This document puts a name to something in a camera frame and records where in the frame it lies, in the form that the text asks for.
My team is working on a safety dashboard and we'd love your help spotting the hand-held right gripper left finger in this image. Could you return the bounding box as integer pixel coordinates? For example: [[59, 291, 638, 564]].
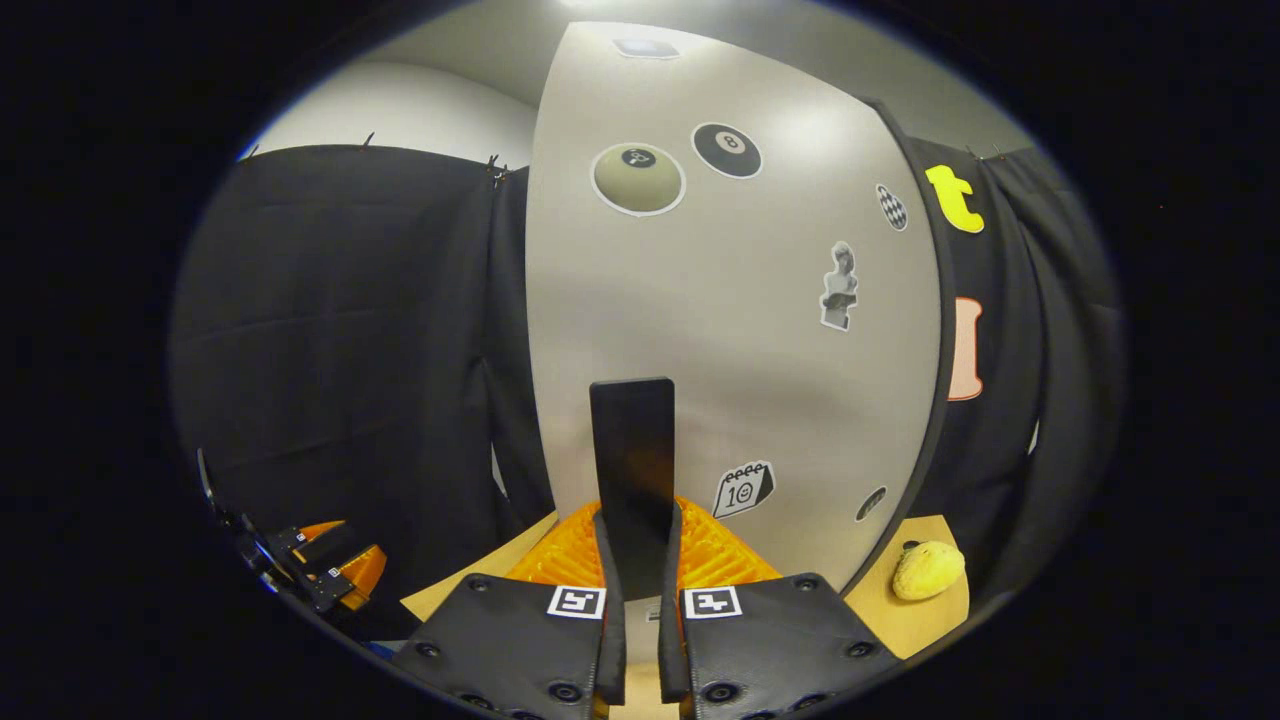
[[390, 498, 628, 720]]

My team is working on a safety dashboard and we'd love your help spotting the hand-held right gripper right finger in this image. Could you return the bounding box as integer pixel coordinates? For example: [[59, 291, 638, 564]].
[[657, 498, 901, 720]]

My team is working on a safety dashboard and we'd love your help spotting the black door handle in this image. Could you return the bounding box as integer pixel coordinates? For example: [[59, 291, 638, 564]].
[[590, 378, 676, 601]]

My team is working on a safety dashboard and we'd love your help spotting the grey cabinet door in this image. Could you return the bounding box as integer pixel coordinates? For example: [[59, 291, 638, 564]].
[[525, 20, 959, 666]]

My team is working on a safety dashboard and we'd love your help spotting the black backdrop cloth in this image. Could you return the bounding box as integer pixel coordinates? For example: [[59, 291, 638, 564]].
[[170, 140, 1126, 641]]

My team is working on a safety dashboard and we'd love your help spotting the yellow bun toy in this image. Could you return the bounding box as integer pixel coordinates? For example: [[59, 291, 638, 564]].
[[892, 540, 967, 601]]

